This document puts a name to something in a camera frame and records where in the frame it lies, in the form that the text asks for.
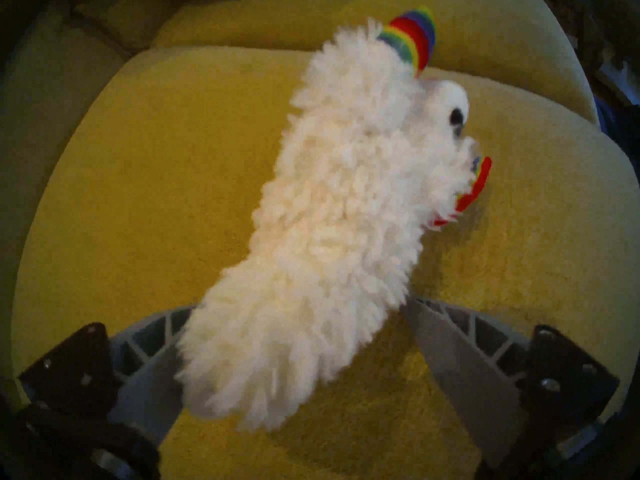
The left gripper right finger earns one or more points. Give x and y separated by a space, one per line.
470 379

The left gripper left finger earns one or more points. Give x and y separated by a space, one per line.
140 379

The white lamb toy rainbow ears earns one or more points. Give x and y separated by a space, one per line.
330 234

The yellow sofa seat cushion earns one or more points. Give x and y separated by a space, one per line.
150 184
500 34

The yellow sofa back cushion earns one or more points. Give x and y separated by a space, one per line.
45 109

